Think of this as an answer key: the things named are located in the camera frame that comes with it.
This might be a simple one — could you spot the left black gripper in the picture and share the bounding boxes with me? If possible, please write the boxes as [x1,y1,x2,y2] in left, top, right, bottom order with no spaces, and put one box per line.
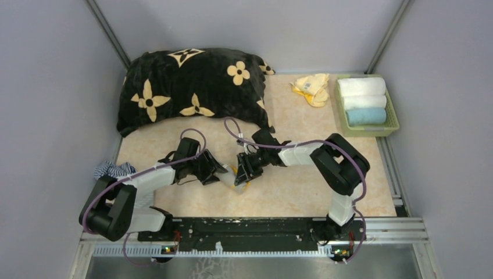
[187,149,227,185]

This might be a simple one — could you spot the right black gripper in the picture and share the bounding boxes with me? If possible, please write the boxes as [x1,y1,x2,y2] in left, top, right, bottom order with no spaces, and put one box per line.
[235,149,270,185]

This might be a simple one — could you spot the yellow grey towel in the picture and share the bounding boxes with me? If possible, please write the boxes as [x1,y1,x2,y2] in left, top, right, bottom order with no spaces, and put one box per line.
[215,164,251,195]

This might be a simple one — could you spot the pale yellow cream towel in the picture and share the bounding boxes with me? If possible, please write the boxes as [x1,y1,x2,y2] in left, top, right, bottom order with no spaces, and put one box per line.
[291,73,330,108]

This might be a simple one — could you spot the light blue towel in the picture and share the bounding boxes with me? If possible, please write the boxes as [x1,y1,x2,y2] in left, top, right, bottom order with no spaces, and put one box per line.
[345,108,387,127]

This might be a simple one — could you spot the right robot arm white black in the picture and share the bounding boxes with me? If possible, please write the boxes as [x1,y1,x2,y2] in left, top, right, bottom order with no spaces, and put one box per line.
[234,129,370,239]

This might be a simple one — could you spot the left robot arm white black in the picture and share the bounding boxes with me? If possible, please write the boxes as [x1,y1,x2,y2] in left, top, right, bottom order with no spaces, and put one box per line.
[79,137,232,241]

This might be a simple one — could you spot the black pillow with tan flowers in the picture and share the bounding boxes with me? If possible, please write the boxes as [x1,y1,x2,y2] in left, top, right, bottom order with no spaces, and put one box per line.
[116,48,275,137]

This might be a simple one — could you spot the blue white striped towel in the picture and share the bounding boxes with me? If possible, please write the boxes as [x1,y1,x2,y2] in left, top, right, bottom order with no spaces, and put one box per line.
[94,160,155,205]

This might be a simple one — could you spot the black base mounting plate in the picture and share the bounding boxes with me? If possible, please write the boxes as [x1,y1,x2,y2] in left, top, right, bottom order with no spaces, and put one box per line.
[138,217,366,252]

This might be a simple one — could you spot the green plastic basket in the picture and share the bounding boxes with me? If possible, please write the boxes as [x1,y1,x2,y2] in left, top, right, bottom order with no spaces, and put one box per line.
[334,74,400,137]

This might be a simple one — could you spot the middle white rolled towel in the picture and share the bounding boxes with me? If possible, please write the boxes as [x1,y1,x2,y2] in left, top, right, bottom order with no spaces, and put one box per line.
[342,95,387,110]

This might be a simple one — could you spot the white rolled towel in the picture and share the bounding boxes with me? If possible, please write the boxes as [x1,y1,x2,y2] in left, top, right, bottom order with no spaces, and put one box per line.
[342,95,387,110]
[337,77,386,96]

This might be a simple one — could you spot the top white rolled towel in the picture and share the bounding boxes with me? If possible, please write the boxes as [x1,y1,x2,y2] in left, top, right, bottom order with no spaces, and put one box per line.
[337,77,386,96]

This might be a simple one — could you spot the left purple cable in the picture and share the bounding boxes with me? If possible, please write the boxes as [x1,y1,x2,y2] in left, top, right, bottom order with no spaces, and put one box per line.
[81,128,208,267]

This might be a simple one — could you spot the purple cable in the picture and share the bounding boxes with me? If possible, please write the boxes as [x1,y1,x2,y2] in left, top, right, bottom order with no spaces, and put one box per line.
[81,128,208,267]
[223,117,369,264]

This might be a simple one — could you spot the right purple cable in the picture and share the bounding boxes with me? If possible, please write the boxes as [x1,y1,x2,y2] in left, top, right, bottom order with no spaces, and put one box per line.
[223,117,369,264]

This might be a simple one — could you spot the white toothed cable strip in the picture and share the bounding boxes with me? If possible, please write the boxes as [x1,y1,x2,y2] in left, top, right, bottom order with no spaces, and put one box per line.
[92,242,334,258]

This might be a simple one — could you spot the aluminium frame rail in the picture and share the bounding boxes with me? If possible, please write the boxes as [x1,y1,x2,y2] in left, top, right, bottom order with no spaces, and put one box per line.
[78,216,430,244]

